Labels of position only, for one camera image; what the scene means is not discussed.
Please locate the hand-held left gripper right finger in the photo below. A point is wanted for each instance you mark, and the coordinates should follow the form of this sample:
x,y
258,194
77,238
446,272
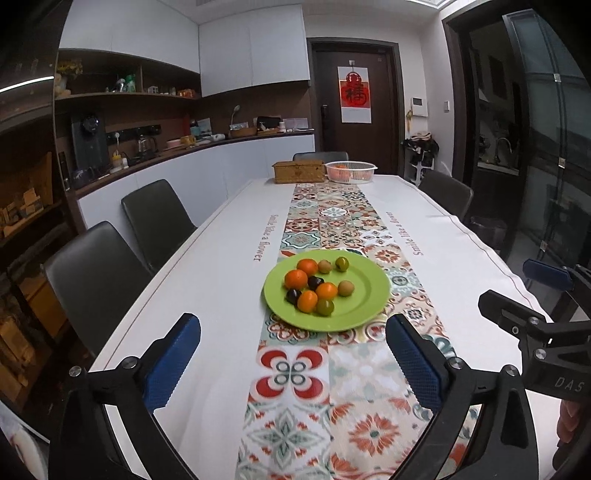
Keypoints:
x,y
413,362

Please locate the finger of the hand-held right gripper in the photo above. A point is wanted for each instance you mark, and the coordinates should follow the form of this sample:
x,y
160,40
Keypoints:
x,y
547,274
508,314

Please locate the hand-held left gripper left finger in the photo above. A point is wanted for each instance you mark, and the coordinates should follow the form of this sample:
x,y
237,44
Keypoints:
x,y
173,364

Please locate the green plate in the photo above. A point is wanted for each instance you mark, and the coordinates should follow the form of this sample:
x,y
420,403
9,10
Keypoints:
x,y
364,295

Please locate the brown round fruit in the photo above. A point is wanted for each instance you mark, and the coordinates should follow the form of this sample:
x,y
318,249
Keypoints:
x,y
346,289
325,266

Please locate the green round fruit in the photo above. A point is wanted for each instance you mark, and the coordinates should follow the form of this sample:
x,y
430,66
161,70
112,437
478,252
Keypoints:
x,y
341,264
325,307

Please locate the orange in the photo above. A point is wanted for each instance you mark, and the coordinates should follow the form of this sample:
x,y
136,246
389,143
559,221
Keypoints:
x,y
327,291
307,301
296,279
306,266

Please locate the dark plum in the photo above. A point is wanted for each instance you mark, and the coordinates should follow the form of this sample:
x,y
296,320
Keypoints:
x,y
315,282
293,296

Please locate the person's right hand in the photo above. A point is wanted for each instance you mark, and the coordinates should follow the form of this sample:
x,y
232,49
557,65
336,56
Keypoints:
x,y
569,422

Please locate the dark trash bin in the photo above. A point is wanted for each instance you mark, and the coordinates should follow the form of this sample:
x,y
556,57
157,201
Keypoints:
x,y
489,233

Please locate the grey dining chair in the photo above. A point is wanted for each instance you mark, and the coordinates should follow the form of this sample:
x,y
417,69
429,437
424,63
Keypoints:
x,y
92,281
157,217
445,194
321,156

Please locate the metal faucet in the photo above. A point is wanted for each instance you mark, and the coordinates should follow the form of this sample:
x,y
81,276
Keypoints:
x,y
505,147

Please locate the patterned table runner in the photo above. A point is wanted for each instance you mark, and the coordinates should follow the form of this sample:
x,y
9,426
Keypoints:
x,y
323,221

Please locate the rack with bags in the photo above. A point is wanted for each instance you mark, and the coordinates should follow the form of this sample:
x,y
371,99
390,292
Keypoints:
x,y
419,152

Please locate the white plastic basket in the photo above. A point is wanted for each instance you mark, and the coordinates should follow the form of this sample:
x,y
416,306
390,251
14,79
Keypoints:
x,y
351,173

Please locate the yellow bottle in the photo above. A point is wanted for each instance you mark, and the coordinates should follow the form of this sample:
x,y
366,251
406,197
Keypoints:
x,y
117,161

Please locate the white intercom panel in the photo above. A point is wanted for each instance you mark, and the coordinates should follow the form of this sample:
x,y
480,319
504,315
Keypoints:
x,y
419,106

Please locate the glass kettle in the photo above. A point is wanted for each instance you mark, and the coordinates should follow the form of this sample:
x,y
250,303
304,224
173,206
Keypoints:
x,y
146,145

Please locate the wicker box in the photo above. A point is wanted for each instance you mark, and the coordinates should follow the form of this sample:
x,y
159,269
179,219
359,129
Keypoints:
x,y
298,172

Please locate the black water dispenser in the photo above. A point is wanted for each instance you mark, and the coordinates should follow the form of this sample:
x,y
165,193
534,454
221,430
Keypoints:
x,y
90,143

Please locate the dark wooden door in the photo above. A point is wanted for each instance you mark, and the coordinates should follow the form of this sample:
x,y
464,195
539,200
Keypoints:
x,y
383,92

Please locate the white desk lamp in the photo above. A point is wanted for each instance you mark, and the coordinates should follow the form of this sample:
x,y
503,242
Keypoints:
x,y
235,115

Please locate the red and white wall poster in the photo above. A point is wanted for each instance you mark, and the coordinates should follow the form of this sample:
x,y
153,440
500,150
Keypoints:
x,y
354,94

